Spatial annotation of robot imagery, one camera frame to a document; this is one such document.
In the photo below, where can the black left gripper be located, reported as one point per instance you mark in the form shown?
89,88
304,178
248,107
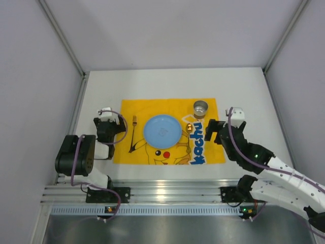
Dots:
111,125

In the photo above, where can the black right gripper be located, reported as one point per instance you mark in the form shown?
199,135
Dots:
216,130

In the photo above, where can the steel cup with cork base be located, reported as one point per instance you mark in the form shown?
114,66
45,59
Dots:
200,108

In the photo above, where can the copper spoon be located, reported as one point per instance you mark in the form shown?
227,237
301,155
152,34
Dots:
188,130

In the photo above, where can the yellow Pikachu cloth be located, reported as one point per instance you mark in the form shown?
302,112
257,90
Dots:
202,152

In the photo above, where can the copper fork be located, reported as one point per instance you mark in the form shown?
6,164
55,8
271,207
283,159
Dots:
134,124

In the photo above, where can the blue plastic plate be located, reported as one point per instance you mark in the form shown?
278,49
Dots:
162,131

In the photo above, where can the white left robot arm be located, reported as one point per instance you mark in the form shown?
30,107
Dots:
76,155

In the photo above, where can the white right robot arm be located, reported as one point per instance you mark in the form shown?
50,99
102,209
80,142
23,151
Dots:
274,181

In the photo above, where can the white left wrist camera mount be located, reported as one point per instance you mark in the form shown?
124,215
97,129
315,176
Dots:
105,114

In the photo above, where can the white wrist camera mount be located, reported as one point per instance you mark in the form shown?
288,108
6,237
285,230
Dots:
105,114
235,117

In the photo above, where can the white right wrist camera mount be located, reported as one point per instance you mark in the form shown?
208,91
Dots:
235,117

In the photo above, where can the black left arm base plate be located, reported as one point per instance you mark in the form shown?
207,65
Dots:
101,196

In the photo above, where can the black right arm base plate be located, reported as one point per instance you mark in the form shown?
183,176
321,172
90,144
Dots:
235,195

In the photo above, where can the aluminium mounting rail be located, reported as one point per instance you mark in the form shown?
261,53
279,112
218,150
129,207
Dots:
147,191

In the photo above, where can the perforated metal cable tray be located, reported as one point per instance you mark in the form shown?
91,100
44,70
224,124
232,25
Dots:
152,210

